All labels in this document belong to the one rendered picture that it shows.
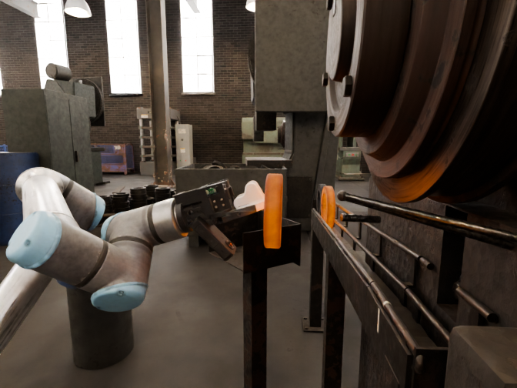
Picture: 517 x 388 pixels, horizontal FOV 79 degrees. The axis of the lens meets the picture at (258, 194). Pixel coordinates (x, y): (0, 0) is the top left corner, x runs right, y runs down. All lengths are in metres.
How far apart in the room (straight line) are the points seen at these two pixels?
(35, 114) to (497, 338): 3.85
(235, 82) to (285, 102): 7.74
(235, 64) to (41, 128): 7.86
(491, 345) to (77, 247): 0.56
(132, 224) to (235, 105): 10.04
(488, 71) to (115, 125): 11.74
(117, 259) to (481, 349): 0.53
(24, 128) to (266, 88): 2.45
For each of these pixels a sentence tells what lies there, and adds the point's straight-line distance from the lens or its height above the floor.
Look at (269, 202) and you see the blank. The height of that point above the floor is 0.86.
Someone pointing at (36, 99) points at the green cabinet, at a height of 1.39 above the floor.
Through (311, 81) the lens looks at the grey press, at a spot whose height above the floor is 1.54.
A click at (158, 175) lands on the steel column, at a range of 7.56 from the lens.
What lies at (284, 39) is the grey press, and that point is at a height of 1.90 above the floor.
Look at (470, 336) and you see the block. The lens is 0.35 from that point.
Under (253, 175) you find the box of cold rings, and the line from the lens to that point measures 2.87.
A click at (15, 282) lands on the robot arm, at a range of 1.18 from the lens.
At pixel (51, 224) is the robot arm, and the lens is 0.60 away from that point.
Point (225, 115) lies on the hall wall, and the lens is 10.69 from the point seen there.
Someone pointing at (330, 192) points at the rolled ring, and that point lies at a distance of 1.36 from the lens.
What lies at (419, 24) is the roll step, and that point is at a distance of 0.37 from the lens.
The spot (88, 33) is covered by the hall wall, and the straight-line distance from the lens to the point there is 12.74.
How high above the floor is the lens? 0.96
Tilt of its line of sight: 9 degrees down
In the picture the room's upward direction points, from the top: straight up
